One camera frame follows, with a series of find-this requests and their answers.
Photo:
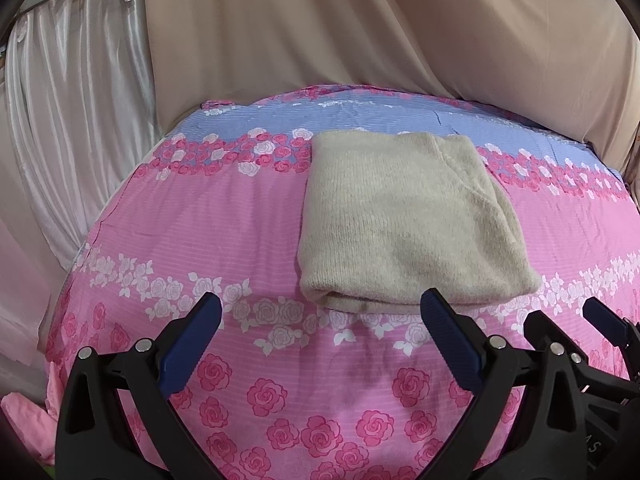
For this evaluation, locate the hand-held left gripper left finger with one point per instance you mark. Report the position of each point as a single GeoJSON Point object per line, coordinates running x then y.
{"type": "Point", "coordinates": [192, 340]}

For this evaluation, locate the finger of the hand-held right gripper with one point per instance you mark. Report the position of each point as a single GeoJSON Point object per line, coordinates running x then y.
{"type": "Point", "coordinates": [607, 317]}
{"type": "Point", "coordinates": [545, 325]}

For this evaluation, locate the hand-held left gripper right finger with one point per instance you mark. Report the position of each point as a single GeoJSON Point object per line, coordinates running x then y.
{"type": "Point", "coordinates": [452, 340]}

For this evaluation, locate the cream knit sweater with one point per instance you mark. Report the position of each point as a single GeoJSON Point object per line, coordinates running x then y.
{"type": "Point", "coordinates": [410, 220]}

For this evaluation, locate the pink blue floral blanket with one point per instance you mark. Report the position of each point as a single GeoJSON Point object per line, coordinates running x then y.
{"type": "Point", "coordinates": [300, 260]}

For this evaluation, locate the pale pink curtain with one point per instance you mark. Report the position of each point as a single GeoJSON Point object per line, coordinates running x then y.
{"type": "Point", "coordinates": [30, 300]}

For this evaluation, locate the pink cloth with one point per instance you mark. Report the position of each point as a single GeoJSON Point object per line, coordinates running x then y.
{"type": "Point", "coordinates": [30, 420]}

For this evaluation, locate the white satin curtain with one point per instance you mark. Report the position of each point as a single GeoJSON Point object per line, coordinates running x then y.
{"type": "Point", "coordinates": [80, 125]}

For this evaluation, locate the beige curtain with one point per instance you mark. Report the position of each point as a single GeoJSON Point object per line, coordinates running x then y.
{"type": "Point", "coordinates": [350, 25]}

